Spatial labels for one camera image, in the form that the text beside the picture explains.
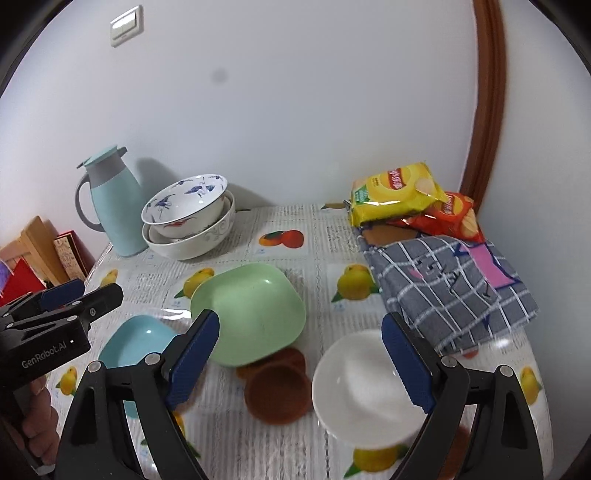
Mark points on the green square plate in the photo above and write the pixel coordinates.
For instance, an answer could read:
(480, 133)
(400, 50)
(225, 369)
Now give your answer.
(251, 314)

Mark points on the light teal thermos jug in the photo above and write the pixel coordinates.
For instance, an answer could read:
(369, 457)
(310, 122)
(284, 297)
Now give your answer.
(115, 207)

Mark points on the white light switch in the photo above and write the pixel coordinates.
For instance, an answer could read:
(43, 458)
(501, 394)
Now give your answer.
(125, 25)

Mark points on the white round bowl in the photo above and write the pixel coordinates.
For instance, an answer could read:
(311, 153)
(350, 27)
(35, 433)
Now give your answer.
(360, 383)

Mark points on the red book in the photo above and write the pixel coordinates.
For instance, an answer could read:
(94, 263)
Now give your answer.
(23, 279)

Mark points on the beige patterned box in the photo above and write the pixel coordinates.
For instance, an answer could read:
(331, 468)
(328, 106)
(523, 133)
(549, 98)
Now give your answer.
(69, 256)

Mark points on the blue bird patterned bowl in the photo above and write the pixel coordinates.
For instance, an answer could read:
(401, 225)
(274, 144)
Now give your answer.
(184, 203)

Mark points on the person's left hand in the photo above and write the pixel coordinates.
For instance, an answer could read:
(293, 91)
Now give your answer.
(40, 415)

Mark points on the yellow chip bag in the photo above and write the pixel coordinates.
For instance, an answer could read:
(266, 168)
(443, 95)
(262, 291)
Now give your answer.
(392, 194)

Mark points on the grey checked cloth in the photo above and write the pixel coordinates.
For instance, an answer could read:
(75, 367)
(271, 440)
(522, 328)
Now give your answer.
(443, 286)

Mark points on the brown small saucer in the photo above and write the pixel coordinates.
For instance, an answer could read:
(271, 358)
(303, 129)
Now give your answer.
(288, 356)
(277, 392)

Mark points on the fruit printed lace tablecloth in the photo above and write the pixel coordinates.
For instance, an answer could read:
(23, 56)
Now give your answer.
(318, 263)

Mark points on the brown wooden door frame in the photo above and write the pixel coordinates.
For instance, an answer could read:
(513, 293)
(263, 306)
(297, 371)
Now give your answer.
(487, 115)

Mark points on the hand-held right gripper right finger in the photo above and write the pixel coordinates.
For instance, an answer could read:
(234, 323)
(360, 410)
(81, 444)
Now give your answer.
(406, 364)

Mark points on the blue square plate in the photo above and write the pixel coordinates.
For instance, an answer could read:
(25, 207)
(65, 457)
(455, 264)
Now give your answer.
(134, 339)

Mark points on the red chip bag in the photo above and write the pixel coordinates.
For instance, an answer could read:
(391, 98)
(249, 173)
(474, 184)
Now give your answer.
(455, 217)

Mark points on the large grey swirl bowl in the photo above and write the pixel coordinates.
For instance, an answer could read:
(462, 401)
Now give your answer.
(198, 247)

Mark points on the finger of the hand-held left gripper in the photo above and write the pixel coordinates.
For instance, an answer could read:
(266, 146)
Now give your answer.
(62, 293)
(104, 297)

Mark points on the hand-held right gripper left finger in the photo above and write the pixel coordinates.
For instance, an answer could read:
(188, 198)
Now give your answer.
(194, 362)

